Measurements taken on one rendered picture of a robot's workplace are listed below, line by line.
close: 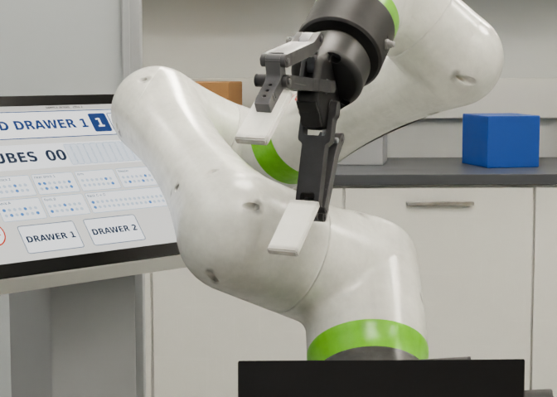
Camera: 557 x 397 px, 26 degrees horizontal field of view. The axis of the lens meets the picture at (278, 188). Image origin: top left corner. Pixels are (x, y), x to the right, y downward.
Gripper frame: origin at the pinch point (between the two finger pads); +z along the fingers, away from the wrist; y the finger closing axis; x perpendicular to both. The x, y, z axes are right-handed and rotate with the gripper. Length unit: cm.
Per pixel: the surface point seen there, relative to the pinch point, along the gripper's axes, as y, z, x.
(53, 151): -35, -41, -58
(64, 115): -34, -49, -60
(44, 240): -37, -25, -51
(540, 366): -244, -180, -23
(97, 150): -39, -46, -54
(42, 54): -61, -99, -101
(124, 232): -45, -35, -46
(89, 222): -41, -33, -49
